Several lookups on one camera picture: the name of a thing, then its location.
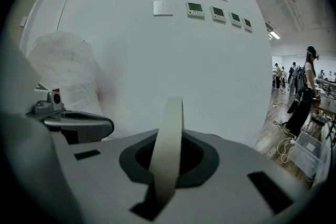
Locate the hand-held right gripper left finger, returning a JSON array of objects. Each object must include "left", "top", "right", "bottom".
[{"left": 5, "top": 115, "right": 158, "bottom": 224}]

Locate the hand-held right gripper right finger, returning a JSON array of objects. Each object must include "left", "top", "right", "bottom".
[{"left": 162, "top": 130, "right": 310, "bottom": 224}]

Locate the plastic-wrapped large water jug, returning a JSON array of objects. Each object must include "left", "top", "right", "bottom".
[{"left": 27, "top": 30, "right": 116, "bottom": 112}]

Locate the white wall switch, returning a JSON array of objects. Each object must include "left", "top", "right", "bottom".
[{"left": 153, "top": 0, "right": 174, "bottom": 16}]

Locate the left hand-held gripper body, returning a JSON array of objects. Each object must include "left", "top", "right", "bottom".
[{"left": 33, "top": 90, "right": 65, "bottom": 115}]

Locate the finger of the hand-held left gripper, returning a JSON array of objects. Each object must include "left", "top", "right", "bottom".
[{"left": 43, "top": 110, "right": 115, "bottom": 144}]

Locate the clear plastic storage box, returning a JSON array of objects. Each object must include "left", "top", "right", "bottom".
[{"left": 288, "top": 131, "right": 329, "bottom": 182}]

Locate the white power cable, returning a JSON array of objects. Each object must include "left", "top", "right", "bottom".
[{"left": 272, "top": 120, "right": 297, "bottom": 164}]

